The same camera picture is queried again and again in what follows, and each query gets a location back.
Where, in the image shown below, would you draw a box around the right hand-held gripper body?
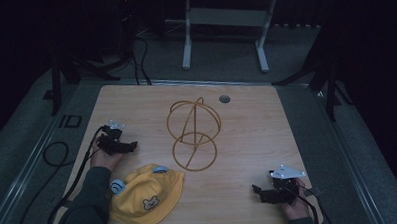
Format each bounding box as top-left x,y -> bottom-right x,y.
268,163 -> 309,207

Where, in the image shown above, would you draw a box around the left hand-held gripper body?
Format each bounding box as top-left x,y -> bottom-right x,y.
96,118 -> 130,157

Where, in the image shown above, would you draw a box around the person's left hand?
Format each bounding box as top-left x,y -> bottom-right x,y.
88,140 -> 124,173

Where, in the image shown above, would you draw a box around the person's right hand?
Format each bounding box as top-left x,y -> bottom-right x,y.
280,177 -> 313,222

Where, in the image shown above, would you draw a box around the yellow bear-print bucket hat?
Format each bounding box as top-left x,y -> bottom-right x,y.
106,162 -> 187,224

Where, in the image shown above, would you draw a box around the black metal stand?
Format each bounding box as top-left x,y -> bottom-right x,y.
38,0 -> 140,117
268,18 -> 355,124

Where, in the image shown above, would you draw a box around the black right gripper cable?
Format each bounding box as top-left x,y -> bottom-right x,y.
297,181 -> 334,224

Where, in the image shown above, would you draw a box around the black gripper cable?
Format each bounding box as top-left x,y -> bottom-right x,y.
43,125 -> 110,224
297,181 -> 334,224

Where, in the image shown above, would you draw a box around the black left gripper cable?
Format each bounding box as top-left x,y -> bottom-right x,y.
43,125 -> 110,224

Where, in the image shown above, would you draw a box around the gold wire hat stand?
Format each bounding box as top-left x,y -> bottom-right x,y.
165,95 -> 225,174

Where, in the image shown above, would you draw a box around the black looped floor cable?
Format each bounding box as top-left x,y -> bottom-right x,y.
14,141 -> 73,224

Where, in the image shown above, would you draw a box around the metal floor rail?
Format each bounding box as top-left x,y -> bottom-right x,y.
81,72 -> 278,94
310,84 -> 389,224
0,83 -> 91,224

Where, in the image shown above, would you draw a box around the black hanging cables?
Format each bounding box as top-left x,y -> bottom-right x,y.
129,35 -> 154,87

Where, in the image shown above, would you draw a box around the white metal table frame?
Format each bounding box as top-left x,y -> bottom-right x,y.
164,0 -> 319,77

